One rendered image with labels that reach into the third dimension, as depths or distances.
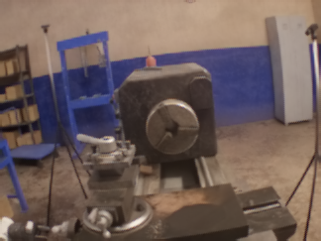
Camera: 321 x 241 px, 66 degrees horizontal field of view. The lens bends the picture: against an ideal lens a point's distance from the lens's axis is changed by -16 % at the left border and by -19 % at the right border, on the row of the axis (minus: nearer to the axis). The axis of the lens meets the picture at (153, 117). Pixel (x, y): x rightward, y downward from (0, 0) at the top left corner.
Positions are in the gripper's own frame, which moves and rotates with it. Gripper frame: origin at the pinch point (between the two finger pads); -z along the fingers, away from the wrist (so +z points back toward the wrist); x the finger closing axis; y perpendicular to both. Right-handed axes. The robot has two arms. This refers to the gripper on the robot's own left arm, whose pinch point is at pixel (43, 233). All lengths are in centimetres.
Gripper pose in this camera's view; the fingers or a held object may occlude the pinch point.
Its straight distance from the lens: 135.6
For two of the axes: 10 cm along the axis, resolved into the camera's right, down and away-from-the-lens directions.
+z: -9.9, 1.3, 0.6
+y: -1.4, -8.5, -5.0
